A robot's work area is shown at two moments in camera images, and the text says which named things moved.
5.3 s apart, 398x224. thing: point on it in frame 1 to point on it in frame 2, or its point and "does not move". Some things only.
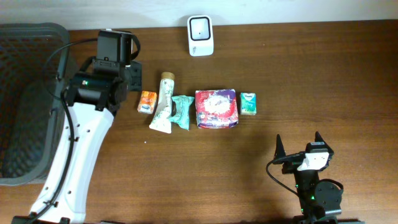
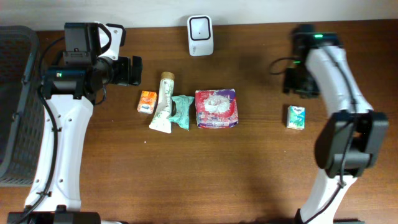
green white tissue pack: x=248 y=104 to x=296 y=117
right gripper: x=280 y=151 to x=304 y=90
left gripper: x=136 y=69 does not move
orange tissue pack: x=147 y=102 does not move
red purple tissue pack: x=216 y=109 does not move
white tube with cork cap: x=163 y=120 does not move
